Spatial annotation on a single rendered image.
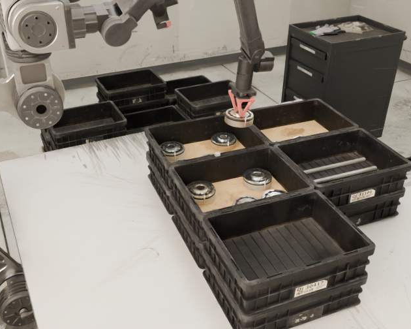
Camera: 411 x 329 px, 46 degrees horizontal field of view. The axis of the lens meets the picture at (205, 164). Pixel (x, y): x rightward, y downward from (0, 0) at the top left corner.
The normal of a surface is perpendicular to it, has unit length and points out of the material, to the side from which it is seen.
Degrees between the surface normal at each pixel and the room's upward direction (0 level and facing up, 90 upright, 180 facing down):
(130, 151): 0
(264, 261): 0
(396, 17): 90
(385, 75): 90
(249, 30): 107
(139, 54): 90
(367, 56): 90
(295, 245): 0
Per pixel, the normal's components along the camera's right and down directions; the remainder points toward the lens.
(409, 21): -0.90, 0.22
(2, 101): 0.44, 0.48
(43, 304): 0.01, -0.85
